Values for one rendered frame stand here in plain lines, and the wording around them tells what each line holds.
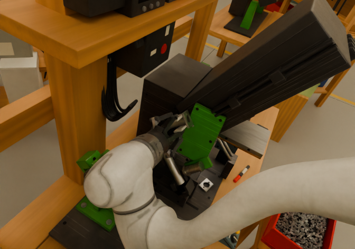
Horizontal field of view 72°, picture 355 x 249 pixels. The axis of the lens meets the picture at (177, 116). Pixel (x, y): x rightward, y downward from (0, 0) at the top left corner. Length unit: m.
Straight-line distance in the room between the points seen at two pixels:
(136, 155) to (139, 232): 0.16
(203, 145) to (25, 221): 0.65
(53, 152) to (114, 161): 1.83
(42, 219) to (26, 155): 1.38
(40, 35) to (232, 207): 0.45
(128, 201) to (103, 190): 0.07
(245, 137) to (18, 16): 0.81
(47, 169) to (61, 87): 1.54
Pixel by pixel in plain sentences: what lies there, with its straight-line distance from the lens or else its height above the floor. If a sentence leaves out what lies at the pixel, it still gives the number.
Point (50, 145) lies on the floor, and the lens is 2.38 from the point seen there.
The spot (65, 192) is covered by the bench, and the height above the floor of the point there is 0.88.
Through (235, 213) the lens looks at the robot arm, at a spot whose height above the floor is 1.43.
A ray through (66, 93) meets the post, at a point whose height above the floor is 1.32.
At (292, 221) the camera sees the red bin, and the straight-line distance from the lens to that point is 1.21.
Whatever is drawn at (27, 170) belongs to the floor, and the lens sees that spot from 2.26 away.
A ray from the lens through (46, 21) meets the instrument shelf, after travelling 0.58.
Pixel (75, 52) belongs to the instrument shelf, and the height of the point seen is 1.54.
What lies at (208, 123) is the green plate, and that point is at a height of 1.23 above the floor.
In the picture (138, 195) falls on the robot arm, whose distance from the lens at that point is 0.55.
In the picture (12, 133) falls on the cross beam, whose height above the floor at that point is 1.22.
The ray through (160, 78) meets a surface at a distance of 0.98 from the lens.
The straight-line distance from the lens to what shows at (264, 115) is 1.60.
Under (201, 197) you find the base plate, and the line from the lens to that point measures 1.06.
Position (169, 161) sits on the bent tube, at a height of 1.05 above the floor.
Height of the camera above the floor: 1.77
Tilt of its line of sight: 40 degrees down
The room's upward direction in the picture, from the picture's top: 15 degrees clockwise
